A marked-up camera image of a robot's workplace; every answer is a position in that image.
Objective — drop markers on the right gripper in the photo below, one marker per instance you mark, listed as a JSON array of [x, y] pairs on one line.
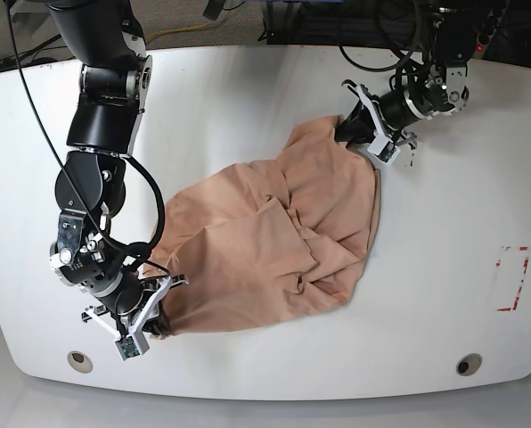
[[124, 296]]

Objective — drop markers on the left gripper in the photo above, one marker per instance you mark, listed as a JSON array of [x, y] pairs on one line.
[[391, 110]]

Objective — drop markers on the peach T-shirt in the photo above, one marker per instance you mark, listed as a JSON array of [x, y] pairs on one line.
[[268, 241]]

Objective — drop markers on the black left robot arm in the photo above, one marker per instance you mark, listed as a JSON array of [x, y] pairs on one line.
[[430, 74]]

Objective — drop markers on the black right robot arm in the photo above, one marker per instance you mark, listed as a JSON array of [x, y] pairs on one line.
[[90, 190]]

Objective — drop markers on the left table grommet hole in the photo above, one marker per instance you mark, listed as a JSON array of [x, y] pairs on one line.
[[80, 362]]

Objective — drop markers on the table grommet hole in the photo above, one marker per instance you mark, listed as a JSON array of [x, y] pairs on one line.
[[80, 362], [469, 365]]

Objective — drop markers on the black power strip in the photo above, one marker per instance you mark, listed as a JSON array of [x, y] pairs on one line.
[[488, 17]]

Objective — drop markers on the red tape rectangle marking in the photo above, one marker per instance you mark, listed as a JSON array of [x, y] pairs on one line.
[[509, 277]]

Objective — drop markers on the right table grommet hole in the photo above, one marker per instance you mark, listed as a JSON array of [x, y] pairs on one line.
[[469, 365]]

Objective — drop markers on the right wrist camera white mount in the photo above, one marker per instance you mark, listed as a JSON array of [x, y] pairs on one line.
[[134, 343]]

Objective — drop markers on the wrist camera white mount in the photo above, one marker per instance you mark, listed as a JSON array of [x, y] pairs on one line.
[[134, 343], [382, 147]]

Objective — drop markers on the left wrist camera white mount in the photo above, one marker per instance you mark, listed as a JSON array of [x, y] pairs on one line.
[[382, 147]]

